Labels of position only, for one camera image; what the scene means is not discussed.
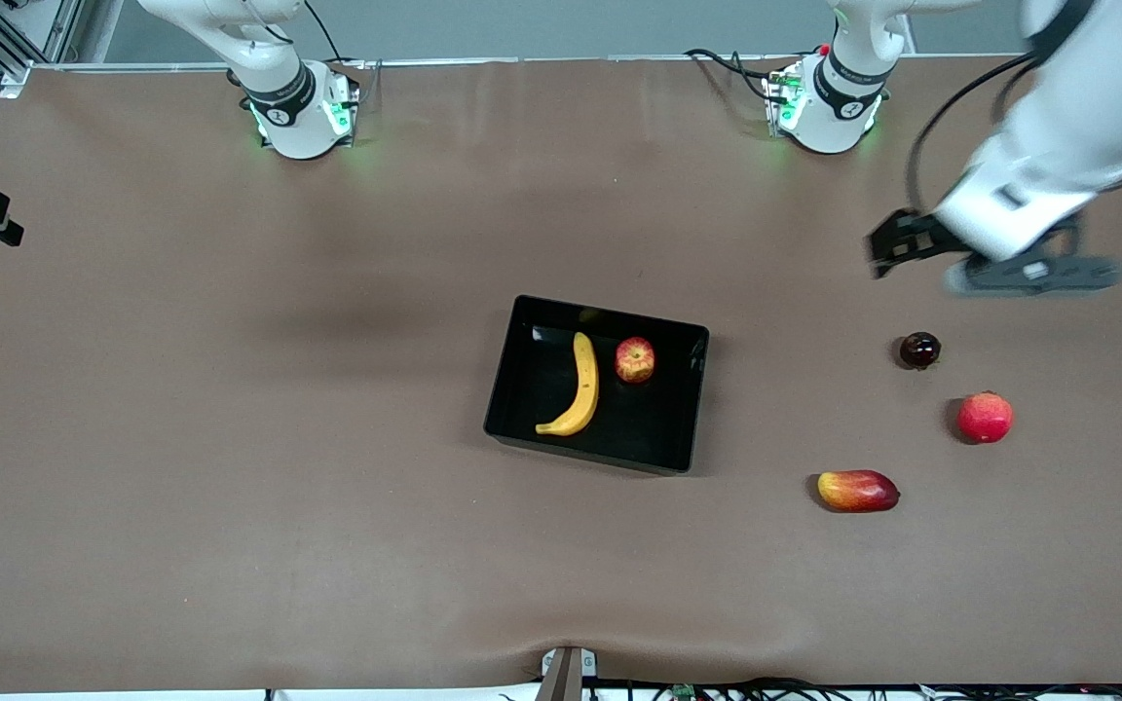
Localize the yellow-red apple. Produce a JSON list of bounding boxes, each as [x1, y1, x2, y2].
[[615, 337, 656, 385]]

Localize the black plastic tray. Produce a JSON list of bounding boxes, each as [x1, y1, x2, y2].
[[483, 295, 711, 476]]

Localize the yellow banana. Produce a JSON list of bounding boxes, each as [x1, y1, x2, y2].
[[535, 332, 601, 437]]

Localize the dark purple plum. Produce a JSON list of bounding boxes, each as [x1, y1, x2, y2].
[[899, 332, 942, 370]]

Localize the red apple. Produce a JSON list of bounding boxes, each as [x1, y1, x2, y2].
[[956, 391, 1015, 445]]

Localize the red-yellow mango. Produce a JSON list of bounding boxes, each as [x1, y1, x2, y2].
[[817, 469, 901, 513]]

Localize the black base cable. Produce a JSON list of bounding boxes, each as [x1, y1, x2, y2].
[[685, 47, 820, 87]]

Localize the grey camera post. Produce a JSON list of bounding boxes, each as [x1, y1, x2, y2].
[[540, 646, 598, 701]]

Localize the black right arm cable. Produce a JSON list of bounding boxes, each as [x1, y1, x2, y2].
[[303, 0, 346, 61]]

